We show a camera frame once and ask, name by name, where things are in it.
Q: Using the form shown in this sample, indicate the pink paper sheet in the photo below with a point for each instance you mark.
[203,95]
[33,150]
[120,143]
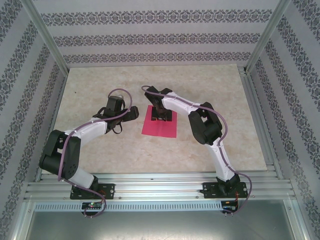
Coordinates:
[160,128]

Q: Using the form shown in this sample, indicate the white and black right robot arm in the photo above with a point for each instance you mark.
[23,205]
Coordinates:
[180,105]

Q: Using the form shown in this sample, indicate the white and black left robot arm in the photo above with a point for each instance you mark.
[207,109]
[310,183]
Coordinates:
[92,130]

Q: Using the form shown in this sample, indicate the grey metal sheet panel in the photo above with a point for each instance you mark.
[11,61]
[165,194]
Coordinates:
[160,226]

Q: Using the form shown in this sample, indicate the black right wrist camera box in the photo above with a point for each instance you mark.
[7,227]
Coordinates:
[153,93]

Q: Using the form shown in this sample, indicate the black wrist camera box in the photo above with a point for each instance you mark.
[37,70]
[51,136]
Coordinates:
[153,93]
[115,102]

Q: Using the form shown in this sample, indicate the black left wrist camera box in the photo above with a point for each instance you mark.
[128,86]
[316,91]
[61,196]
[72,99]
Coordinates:
[115,102]

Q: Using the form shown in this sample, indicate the aluminium side rail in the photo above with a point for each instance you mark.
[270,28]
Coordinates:
[262,130]
[51,130]

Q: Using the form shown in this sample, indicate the aluminium mounting rail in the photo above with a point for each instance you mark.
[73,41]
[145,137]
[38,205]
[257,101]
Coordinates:
[160,186]

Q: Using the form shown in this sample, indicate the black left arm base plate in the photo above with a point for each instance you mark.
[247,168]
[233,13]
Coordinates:
[110,191]

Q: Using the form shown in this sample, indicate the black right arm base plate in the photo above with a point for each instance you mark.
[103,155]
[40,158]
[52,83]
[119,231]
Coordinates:
[208,190]

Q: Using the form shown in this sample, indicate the aluminium frame post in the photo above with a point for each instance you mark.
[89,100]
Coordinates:
[267,37]
[45,37]

